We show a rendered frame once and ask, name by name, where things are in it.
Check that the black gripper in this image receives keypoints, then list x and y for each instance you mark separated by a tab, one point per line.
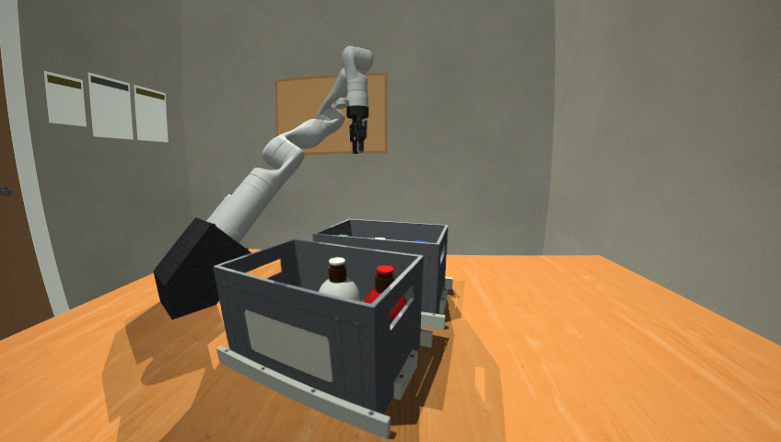
356	113

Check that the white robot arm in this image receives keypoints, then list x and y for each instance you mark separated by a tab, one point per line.
238	212

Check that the dark grey plastic crate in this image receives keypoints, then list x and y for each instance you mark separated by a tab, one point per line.
401	237
343	347

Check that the red bottle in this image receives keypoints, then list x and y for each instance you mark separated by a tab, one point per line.
383	279

